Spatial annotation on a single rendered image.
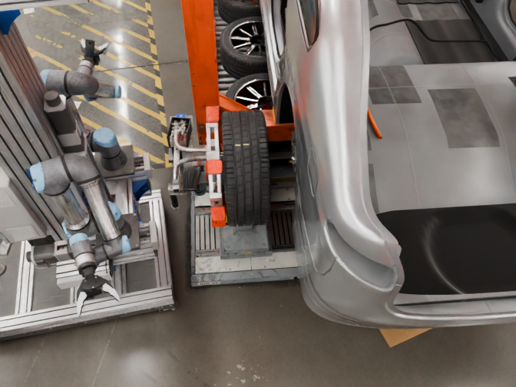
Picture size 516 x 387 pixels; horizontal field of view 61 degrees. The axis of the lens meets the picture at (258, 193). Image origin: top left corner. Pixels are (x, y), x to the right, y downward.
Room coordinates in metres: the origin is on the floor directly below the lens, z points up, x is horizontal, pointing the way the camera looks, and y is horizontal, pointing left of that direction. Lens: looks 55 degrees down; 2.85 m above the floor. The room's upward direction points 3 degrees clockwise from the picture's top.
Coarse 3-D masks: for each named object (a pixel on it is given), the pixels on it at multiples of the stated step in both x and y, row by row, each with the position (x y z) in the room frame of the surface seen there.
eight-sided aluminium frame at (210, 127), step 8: (208, 128) 1.60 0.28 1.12; (216, 128) 1.61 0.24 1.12; (208, 136) 1.55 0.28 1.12; (216, 136) 1.55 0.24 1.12; (208, 144) 1.49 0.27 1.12; (216, 144) 1.49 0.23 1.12; (208, 152) 1.44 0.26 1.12; (216, 152) 1.44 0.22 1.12; (216, 184) 1.60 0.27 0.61; (216, 192) 1.29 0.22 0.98; (216, 200) 1.26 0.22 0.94
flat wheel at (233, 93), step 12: (240, 84) 2.65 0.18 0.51; (252, 84) 2.69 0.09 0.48; (264, 84) 2.69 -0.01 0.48; (228, 96) 2.52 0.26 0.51; (240, 96) 2.60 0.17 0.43; (252, 96) 2.69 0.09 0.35; (264, 96) 2.56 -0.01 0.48; (252, 108) 2.42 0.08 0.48; (276, 144) 2.18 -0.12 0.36; (288, 144) 2.22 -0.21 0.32
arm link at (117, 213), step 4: (112, 204) 1.14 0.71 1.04; (116, 204) 1.15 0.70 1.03; (112, 208) 1.12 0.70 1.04; (116, 208) 1.12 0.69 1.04; (112, 212) 1.10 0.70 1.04; (116, 212) 1.10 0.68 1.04; (120, 212) 1.12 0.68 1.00; (92, 216) 1.07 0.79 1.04; (116, 216) 1.09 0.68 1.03; (120, 216) 1.11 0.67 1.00; (116, 220) 1.07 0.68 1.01; (120, 220) 1.09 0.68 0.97; (96, 224) 1.04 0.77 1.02; (120, 224) 1.09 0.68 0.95; (96, 228) 1.03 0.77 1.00; (120, 228) 1.08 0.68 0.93; (100, 232) 1.03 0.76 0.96
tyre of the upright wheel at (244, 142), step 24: (240, 120) 1.63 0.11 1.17; (264, 120) 1.64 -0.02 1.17; (240, 144) 1.46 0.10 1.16; (264, 144) 1.47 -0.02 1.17; (240, 168) 1.35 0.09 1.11; (264, 168) 1.36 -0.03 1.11; (240, 192) 1.27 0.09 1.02; (264, 192) 1.28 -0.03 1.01; (240, 216) 1.22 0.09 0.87; (264, 216) 1.24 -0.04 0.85
